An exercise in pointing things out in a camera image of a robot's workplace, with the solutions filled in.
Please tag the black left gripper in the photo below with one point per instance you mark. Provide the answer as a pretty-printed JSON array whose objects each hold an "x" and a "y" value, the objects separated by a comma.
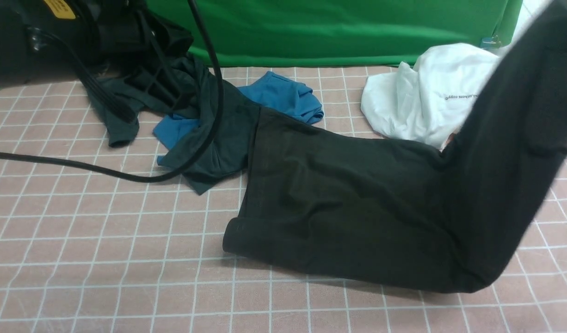
[{"x": 133, "y": 45}]

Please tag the blue binder clip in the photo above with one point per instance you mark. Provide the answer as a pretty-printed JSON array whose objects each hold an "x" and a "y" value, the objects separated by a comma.
[{"x": 490, "y": 43}]

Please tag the dark gray long-sleeve top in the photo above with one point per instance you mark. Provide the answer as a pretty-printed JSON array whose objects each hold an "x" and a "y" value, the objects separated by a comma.
[{"x": 402, "y": 213}]

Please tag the white t-shirt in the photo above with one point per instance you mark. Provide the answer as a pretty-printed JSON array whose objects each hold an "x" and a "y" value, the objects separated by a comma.
[{"x": 429, "y": 101}]

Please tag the green backdrop cloth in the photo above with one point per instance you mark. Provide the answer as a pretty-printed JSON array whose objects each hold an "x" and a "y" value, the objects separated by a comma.
[{"x": 309, "y": 33}]

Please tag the blue t-shirt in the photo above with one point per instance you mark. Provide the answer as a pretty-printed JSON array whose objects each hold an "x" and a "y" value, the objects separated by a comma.
[{"x": 295, "y": 99}]

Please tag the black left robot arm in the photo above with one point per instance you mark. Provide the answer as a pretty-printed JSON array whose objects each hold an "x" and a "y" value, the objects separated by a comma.
[{"x": 48, "y": 41}]

